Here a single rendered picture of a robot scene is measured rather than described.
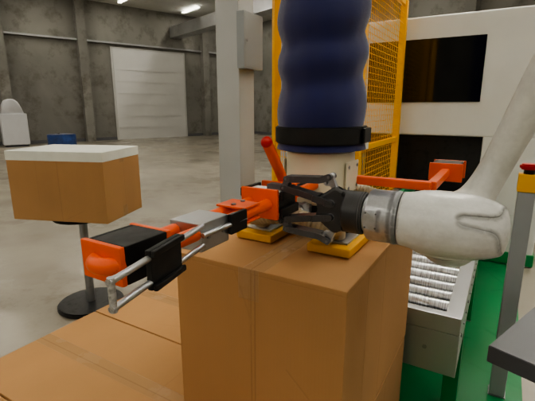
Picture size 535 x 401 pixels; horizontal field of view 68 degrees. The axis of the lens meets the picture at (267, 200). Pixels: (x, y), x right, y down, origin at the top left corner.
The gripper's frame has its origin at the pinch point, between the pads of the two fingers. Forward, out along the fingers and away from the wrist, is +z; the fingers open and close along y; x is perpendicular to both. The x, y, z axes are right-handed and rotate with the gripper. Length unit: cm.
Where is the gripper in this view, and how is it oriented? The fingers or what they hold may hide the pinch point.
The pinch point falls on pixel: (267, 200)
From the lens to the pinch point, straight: 79.7
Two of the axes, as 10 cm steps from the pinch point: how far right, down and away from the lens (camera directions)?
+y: 0.0, 9.7, 2.2
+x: 5.2, -1.9, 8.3
